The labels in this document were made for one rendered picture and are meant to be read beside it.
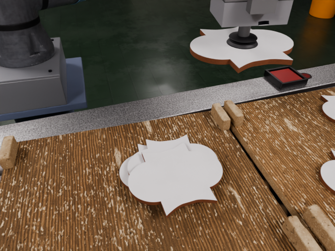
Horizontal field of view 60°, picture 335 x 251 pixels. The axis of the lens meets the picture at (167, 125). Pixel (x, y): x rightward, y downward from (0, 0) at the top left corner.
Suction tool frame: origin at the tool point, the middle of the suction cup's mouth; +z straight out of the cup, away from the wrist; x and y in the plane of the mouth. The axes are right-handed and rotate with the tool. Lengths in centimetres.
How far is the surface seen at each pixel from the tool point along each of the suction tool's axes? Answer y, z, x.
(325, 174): 14.0, 17.6, -9.4
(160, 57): 10, 112, 225
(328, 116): 22.8, 17.6, 4.9
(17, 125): -40.4, 20.5, 13.1
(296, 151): 12.4, 18.4, -3.1
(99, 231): -21.6, 18.4, -14.7
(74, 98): -31.7, 25.0, 28.7
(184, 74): 28, 112, 188
